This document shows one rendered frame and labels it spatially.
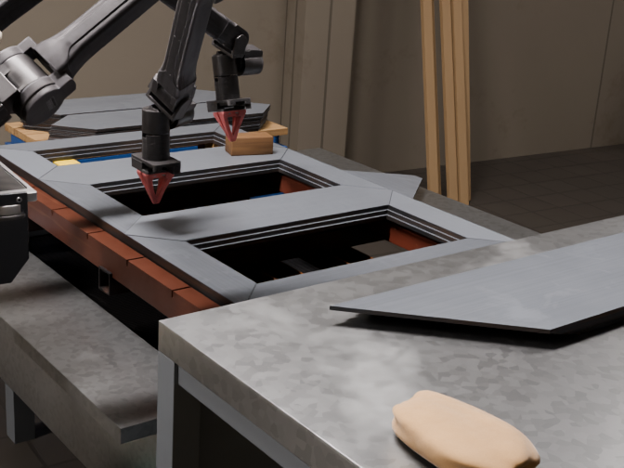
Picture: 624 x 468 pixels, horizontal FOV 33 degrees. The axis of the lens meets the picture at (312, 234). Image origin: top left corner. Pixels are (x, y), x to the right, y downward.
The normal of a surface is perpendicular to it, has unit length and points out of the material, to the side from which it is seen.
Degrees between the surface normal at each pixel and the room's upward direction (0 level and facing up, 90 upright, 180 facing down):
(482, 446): 13
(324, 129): 90
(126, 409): 0
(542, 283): 0
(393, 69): 90
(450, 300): 0
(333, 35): 90
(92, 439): 90
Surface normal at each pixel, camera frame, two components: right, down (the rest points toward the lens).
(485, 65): 0.54, 0.31
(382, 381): 0.07, -0.94
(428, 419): -0.14, -0.87
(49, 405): -0.80, 0.15
